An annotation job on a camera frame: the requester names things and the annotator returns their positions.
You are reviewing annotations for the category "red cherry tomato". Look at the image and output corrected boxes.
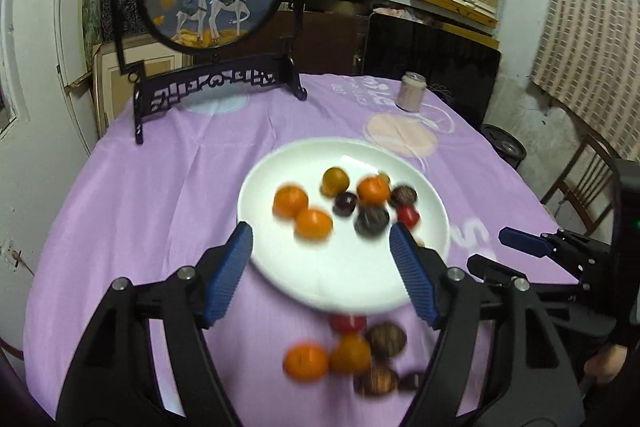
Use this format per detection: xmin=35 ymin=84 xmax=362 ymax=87
xmin=396 ymin=205 xmax=421 ymax=230

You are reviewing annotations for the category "yellow orange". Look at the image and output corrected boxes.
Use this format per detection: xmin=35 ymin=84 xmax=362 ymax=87
xmin=320 ymin=167 xmax=350 ymax=198

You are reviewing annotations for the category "person's right hand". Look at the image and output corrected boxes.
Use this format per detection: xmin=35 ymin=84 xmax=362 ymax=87
xmin=580 ymin=345 xmax=628 ymax=389

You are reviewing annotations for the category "wooden chair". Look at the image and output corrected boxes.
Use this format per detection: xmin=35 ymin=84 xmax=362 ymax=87
xmin=540 ymin=133 xmax=620 ymax=236

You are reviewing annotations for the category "black round stool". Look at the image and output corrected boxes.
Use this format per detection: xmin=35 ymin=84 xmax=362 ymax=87
xmin=480 ymin=124 xmax=526 ymax=169

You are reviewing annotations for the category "dark passion fruit on plate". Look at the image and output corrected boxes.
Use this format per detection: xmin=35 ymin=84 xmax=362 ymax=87
xmin=388 ymin=184 xmax=418 ymax=208

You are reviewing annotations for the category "wrinkled passion fruit back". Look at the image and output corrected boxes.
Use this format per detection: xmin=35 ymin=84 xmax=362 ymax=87
xmin=364 ymin=321 xmax=407 ymax=361

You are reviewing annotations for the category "wrinkled passion fruit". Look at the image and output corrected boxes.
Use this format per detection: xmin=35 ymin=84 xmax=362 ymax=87
xmin=364 ymin=321 xmax=407 ymax=361
xmin=354 ymin=364 xmax=399 ymax=398

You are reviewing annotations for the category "dark plum with stem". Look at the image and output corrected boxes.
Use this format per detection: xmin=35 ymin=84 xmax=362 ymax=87
xmin=398 ymin=371 xmax=425 ymax=393

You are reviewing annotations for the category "dark purple fruit centre plate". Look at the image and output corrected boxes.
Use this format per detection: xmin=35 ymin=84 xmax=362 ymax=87
xmin=354 ymin=207 xmax=390 ymax=239

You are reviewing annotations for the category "mandarin orange on plate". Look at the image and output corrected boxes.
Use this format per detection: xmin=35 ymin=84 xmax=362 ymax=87
xmin=357 ymin=176 xmax=390 ymax=207

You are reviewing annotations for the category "red tomato on cloth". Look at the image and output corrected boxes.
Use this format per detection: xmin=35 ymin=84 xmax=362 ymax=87
xmin=329 ymin=314 xmax=367 ymax=336

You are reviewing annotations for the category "wrinkled passion fruit front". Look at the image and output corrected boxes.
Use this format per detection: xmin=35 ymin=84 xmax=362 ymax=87
xmin=354 ymin=364 xmax=399 ymax=398

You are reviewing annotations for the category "orange on cloth middle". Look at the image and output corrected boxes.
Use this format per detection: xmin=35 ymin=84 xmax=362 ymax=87
xmin=330 ymin=334 xmax=372 ymax=375

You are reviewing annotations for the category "purple tablecloth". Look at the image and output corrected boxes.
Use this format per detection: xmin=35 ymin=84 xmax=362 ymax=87
xmin=23 ymin=75 xmax=568 ymax=426

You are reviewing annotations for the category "white oval plate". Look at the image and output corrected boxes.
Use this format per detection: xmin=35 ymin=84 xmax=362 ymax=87
xmin=238 ymin=138 xmax=450 ymax=314

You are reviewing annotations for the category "black cabinet behind table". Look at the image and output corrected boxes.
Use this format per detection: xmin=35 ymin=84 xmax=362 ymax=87
xmin=362 ymin=13 xmax=501 ymax=130

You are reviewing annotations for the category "mandarin on cloth left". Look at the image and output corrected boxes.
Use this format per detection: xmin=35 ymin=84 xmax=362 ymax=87
xmin=282 ymin=343 xmax=330 ymax=384

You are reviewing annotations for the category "mandarin on plate left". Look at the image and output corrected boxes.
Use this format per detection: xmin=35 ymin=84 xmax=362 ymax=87
xmin=272 ymin=184 xmax=309 ymax=220

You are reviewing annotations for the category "round deer painting screen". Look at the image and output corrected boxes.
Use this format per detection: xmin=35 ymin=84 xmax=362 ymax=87
xmin=102 ymin=0 xmax=317 ymax=146

